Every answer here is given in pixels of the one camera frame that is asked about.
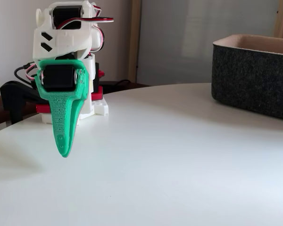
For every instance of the green gripper black motor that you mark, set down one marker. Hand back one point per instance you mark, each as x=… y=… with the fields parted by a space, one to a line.
x=59 y=79

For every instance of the black and red table clamp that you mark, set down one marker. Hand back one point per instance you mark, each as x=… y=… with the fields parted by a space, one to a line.
x=11 y=94
x=99 y=93

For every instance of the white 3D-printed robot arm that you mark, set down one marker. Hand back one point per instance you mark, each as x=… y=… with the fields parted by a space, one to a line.
x=68 y=37

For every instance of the dark grey fabric speaker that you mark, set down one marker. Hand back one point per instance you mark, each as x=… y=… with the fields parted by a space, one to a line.
x=250 y=82

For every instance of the grey panel with wooden frame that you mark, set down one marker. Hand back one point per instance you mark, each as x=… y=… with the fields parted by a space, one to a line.
x=202 y=47

